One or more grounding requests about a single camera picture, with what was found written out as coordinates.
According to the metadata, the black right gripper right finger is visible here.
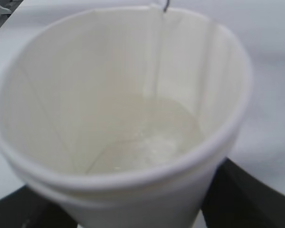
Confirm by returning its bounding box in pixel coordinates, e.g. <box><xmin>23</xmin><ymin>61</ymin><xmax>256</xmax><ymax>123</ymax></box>
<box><xmin>201</xmin><ymin>159</ymin><xmax>285</xmax><ymax>228</ymax></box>

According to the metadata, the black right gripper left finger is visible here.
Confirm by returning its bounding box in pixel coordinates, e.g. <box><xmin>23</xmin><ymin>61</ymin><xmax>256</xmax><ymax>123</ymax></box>
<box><xmin>0</xmin><ymin>186</ymin><xmax>78</xmax><ymax>228</ymax></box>

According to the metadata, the white paper cup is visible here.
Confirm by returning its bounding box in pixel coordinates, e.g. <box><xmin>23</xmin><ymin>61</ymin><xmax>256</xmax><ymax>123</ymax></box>
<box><xmin>0</xmin><ymin>4</ymin><xmax>252</xmax><ymax>228</ymax></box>

